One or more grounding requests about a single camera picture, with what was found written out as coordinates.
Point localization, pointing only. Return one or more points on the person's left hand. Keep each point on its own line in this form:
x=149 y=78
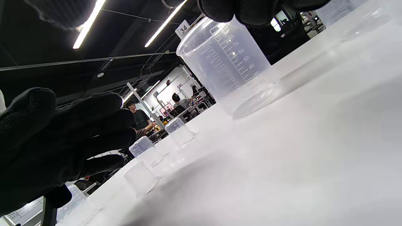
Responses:
x=254 y=11

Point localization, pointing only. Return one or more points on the person's right hand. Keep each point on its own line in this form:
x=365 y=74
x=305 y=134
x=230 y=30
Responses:
x=47 y=150

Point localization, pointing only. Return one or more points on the medium clear plastic beaker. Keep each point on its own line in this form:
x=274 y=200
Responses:
x=73 y=201

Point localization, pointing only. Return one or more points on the largest clear plastic beaker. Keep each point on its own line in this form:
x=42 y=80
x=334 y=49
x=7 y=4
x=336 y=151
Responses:
x=226 y=72

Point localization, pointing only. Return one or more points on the large clear plastic beaker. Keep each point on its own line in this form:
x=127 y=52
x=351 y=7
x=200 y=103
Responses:
x=345 y=15

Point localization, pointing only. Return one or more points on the tiniest clear plastic beaker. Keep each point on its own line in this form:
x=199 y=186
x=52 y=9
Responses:
x=141 y=180

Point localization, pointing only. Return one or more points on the very small clear plastic beaker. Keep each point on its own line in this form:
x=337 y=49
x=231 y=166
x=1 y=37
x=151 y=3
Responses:
x=180 y=135

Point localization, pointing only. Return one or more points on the white number sign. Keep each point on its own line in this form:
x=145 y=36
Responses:
x=183 y=29

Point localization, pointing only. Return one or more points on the ceiling light strip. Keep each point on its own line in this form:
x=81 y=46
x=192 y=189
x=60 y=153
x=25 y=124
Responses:
x=165 y=25
x=88 y=25

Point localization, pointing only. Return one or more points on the white metal post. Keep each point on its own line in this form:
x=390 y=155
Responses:
x=144 y=105

